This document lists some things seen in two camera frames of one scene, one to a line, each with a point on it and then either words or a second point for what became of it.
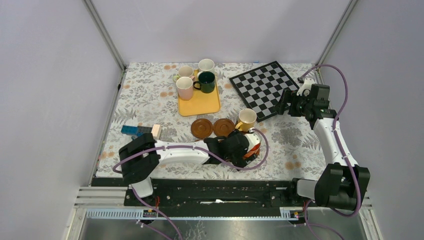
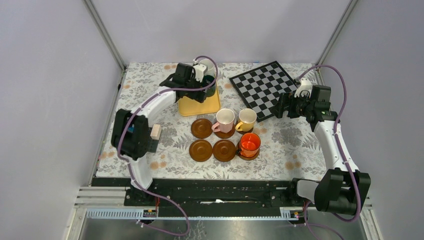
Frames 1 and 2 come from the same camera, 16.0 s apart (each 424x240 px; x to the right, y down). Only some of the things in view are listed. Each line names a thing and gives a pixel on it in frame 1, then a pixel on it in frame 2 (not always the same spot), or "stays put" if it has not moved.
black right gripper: x=290 y=97 stays put
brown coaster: x=201 y=128 stays put
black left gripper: x=239 y=161 → x=198 y=95
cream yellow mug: x=247 y=117 stays put
